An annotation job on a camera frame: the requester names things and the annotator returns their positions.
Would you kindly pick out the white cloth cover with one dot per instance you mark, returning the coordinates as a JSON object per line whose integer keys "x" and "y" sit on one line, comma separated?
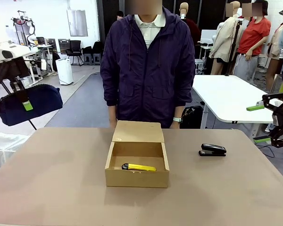
{"x": 4, "y": 150}

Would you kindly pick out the black tripod leg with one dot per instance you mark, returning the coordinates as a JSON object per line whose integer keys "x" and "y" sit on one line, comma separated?
{"x": 33, "y": 124}

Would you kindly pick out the black stapler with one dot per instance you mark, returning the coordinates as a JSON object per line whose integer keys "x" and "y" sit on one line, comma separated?
{"x": 213, "y": 150}

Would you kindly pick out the large white table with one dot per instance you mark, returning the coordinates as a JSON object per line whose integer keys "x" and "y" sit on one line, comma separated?
{"x": 226, "y": 99}

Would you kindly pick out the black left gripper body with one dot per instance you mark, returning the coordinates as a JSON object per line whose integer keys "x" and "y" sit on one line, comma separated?
{"x": 17, "y": 68}

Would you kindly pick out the dark stool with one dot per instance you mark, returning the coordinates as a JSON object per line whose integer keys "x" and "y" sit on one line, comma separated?
{"x": 88, "y": 60}

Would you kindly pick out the person's right hand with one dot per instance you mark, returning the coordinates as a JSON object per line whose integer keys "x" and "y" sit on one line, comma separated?
{"x": 113, "y": 124}

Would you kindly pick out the mannequin in beige jacket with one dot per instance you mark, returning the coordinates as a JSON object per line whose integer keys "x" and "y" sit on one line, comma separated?
{"x": 224, "y": 40}

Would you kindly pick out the silver wristwatch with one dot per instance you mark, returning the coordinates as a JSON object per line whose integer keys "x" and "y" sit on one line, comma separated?
{"x": 177, "y": 119}

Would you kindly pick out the mannequin in dark red shirt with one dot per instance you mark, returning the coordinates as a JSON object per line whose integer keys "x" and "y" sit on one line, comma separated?
{"x": 193, "y": 30}

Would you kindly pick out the navy blue zipper pouch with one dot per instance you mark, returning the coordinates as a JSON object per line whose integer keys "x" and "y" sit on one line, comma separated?
{"x": 42, "y": 103}

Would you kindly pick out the person in red t-shirt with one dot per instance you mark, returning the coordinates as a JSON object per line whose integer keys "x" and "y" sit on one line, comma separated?
{"x": 253, "y": 35}

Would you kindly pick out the black-haired person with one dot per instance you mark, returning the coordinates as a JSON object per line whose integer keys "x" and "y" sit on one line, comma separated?
{"x": 119, "y": 15}

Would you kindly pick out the white workbench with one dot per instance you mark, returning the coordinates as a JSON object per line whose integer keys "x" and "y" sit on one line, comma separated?
{"x": 46, "y": 47}

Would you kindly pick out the yellow-green board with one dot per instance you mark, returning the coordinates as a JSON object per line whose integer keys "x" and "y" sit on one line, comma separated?
{"x": 281, "y": 91}

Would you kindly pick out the white computer case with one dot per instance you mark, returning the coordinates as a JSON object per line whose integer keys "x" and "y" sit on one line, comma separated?
{"x": 199, "y": 67}

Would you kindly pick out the grey wall panel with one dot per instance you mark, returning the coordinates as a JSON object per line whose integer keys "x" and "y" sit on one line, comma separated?
{"x": 77, "y": 23}

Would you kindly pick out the person in purple jacket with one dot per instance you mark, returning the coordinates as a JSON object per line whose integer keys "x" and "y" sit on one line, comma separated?
{"x": 148, "y": 82}

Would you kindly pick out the white monitor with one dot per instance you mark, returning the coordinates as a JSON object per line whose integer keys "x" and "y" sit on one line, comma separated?
{"x": 207, "y": 36}

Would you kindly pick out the black equipment case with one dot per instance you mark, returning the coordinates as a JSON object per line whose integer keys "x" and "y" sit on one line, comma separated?
{"x": 63, "y": 46}

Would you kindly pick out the white air purifier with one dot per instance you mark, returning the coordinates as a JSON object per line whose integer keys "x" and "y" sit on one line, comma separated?
{"x": 64, "y": 71}

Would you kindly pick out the black and red robot stand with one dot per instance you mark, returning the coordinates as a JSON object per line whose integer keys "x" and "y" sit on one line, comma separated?
{"x": 23, "y": 22}

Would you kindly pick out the yellow utility knife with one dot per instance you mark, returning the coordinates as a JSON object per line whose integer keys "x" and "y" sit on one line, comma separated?
{"x": 141, "y": 167}

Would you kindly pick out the person's left forearm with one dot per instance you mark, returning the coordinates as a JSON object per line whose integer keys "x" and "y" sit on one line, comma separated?
{"x": 178, "y": 112}

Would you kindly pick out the brown cardboard box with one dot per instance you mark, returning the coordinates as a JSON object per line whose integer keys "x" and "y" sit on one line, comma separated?
{"x": 136, "y": 179}

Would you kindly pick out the black bag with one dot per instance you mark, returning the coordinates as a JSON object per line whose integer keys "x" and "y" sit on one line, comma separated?
{"x": 191, "y": 115}

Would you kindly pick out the black office chair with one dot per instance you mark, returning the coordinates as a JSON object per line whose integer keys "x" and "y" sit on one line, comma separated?
{"x": 75, "y": 49}

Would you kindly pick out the person's right forearm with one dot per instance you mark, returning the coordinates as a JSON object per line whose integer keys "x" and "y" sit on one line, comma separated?
{"x": 112, "y": 113}

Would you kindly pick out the person's left hand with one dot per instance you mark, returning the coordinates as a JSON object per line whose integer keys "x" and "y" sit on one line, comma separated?
{"x": 175, "y": 126}

